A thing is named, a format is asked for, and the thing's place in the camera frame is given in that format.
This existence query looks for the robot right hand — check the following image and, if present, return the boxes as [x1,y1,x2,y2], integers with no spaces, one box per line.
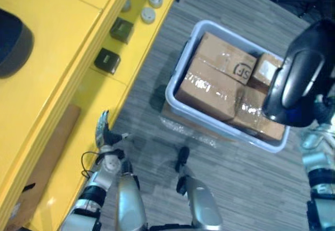
[312,94,335,126]

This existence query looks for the black plastic housing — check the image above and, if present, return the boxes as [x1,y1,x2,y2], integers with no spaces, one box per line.
[262,18,335,128]
[0,8,35,79]

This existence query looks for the yellow metal shelf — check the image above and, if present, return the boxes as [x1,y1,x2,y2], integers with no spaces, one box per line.
[0,0,184,231]

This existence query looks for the small cardboard box white label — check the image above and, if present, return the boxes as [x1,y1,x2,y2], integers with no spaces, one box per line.
[249,52,284,88]

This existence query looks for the grey plastic bin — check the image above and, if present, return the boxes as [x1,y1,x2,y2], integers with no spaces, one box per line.
[164,19,291,153]

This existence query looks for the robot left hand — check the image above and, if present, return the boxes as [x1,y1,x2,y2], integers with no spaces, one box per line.
[95,110,130,148]

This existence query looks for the robot left leg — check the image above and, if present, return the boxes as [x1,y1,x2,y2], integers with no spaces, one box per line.
[116,159,148,231]

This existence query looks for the cardboard box with SF print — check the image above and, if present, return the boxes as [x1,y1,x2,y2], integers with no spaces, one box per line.
[193,31,259,86]

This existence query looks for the brown cardboard strip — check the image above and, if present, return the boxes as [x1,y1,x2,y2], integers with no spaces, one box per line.
[25,104,82,192]

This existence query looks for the small black box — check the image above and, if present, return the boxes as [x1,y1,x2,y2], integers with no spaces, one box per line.
[94,48,121,75]
[109,17,135,45]

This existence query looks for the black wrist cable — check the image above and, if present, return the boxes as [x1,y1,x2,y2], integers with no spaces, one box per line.
[81,151,103,180]

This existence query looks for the large taped cardboard box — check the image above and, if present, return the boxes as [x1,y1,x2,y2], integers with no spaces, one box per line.
[174,56,246,123]

